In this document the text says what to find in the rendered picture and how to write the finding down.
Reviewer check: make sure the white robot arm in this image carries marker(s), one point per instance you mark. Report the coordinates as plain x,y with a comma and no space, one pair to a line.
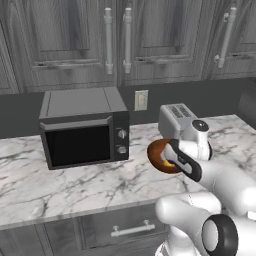
230,186

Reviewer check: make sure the brown bowl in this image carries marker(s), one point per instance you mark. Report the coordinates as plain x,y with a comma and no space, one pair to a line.
155,156

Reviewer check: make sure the grey toaster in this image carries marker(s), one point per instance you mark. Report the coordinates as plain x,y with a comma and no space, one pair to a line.
171,121

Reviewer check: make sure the black and grey microwave oven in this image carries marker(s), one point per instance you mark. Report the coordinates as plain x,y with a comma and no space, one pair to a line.
80,133

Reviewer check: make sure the grey wood cupboard door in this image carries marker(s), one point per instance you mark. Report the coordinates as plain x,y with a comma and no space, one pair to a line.
63,36
6,70
163,33
245,30

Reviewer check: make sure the grey drawer front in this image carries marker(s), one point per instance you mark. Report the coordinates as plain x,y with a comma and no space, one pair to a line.
100,230

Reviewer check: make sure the grey base cupboard door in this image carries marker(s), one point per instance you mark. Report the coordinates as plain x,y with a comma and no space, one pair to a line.
30,240

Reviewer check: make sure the cream wall socket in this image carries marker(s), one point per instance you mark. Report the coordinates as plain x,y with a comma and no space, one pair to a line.
141,100

